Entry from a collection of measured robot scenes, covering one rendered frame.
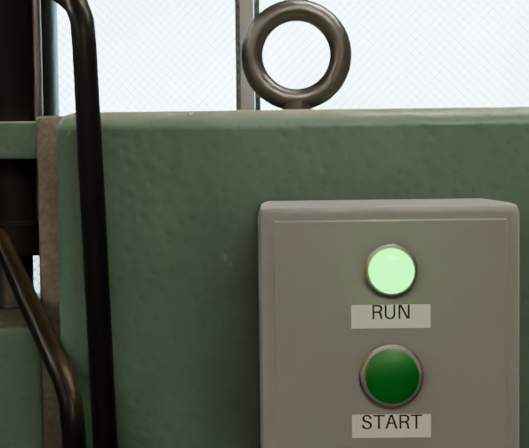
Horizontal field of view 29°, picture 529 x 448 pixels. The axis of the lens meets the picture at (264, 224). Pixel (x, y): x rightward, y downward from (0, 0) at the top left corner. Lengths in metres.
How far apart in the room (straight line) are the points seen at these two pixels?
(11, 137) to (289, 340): 0.21
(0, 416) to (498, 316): 0.25
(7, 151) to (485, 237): 0.25
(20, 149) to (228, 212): 0.13
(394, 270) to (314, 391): 0.06
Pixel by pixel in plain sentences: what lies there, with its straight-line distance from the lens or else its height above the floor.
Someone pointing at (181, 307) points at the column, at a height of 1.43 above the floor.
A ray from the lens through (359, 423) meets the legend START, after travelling 0.40.
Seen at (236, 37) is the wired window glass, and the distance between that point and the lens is 1.99.
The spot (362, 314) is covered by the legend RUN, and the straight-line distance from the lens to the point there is 0.39.
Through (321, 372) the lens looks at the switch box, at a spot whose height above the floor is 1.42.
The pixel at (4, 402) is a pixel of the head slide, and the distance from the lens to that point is 0.52.
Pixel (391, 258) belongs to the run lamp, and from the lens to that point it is 0.38.
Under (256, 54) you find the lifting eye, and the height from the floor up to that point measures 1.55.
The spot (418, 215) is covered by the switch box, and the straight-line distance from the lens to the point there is 0.39.
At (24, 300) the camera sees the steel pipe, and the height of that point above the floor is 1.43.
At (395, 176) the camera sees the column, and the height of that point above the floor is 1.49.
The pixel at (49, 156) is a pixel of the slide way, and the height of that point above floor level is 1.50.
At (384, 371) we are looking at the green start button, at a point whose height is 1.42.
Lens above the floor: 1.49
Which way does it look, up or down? 3 degrees down
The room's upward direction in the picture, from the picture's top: 1 degrees counter-clockwise
